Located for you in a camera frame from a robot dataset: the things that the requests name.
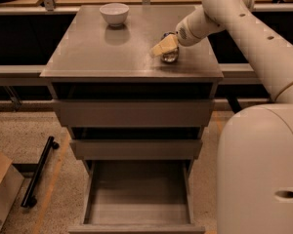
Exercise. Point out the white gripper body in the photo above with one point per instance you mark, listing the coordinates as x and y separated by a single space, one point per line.
184 35

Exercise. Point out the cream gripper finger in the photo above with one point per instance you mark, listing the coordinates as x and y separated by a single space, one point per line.
166 45

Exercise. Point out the blue pepsi can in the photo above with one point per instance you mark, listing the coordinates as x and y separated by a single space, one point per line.
171 56

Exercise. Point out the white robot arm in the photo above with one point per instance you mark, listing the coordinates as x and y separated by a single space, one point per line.
254 181

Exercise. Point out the grey drawer cabinet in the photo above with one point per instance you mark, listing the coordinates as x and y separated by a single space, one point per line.
97 62

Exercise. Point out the top grey drawer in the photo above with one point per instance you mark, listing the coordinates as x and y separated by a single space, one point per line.
134 114

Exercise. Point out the middle grey drawer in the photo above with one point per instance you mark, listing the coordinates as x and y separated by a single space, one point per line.
176 149

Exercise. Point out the open bottom grey drawer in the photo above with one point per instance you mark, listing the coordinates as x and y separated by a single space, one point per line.
137 197

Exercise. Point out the white ceramic bowl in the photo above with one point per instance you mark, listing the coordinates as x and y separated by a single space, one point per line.
114 14

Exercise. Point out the brown cardboard box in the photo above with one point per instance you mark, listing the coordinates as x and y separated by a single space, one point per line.
10 185

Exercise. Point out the grey metal rail shelf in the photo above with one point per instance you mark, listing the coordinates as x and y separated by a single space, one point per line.
29 75

